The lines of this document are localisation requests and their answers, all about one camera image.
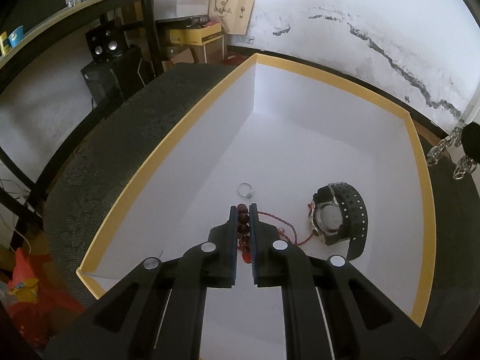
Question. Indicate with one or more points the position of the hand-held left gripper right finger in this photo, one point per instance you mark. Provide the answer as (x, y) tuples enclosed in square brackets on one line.
[(254, 266)]

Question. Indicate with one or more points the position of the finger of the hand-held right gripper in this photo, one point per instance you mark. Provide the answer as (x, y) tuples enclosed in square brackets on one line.
[(472, 138)]

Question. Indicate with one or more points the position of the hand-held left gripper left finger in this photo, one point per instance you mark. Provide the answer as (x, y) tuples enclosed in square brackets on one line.
[(234, 266)]

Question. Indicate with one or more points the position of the black wristwatch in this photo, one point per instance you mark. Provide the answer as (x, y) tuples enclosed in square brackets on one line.
[(328, 221)]

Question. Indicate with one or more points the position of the yellow cardboard box white inside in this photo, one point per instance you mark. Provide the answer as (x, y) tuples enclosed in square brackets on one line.
[(300, 150)]

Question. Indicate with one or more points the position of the red plastic toy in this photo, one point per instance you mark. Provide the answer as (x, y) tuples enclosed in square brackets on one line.
[(33, 296)]

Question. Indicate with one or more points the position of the brown cardboard box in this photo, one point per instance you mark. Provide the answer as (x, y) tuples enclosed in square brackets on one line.
[(210, 52)]

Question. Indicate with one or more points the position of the black subwoofer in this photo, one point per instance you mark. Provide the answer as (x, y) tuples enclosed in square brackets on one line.
[(108, 78)]

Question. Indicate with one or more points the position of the yellow storage box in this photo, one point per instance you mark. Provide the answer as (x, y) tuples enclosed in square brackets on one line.
[(195, 37)]

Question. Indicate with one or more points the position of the tan paper bag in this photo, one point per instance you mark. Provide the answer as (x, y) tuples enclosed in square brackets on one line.
[(232, 13)]

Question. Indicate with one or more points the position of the black speakers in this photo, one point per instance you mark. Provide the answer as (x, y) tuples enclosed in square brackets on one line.
[(107, 43)]

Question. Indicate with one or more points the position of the black desk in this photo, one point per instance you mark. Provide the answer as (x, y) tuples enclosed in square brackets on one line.
[(75, 11)]

